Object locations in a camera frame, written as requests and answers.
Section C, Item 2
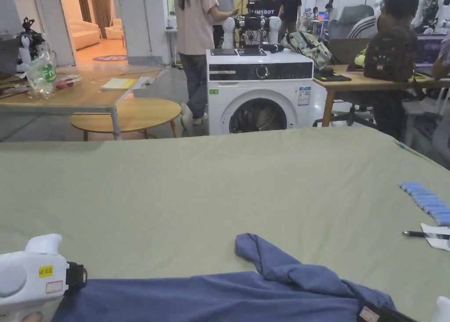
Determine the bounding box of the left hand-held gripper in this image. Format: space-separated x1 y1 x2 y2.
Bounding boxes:
0 233 88 322

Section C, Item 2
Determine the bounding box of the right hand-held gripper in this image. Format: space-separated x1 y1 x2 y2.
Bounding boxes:
358 295 450 322

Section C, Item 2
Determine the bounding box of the dark blue shirt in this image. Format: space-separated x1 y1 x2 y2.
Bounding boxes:
52 232 398 322

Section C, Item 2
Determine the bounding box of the person's left hand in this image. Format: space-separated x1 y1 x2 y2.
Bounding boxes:
15 311 45 322

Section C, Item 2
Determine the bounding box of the white paper card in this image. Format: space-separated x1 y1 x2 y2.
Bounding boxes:
420 223 450 251

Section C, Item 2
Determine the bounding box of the black pen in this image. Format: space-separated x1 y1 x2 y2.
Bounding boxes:
401 230 450 240

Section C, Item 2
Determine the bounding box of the row of blue cylinders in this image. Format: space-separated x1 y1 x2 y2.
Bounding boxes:
399 181 450 227

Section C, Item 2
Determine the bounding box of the bed with pale green sheet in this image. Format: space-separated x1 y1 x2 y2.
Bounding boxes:
0 127 450 322

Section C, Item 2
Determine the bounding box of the wooden table with metal legs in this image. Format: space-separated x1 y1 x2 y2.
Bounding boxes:
0 17 152 142

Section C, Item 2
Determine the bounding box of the round wooden low table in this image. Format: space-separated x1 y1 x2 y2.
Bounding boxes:
69 97 182 141

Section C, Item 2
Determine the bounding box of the cream sofa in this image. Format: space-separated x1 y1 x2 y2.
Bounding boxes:
68 18 101 52

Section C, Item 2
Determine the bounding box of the white washing machine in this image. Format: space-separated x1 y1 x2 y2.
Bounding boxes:
205 44 328 136

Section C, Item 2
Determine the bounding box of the cream armchair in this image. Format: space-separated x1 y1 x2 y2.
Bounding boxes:
105 18 125 41

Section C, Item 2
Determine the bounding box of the grey office chair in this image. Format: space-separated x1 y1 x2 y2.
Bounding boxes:
312 4 377 127

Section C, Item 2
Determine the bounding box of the robot with white arms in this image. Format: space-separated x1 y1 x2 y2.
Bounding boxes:
223 14 283 51

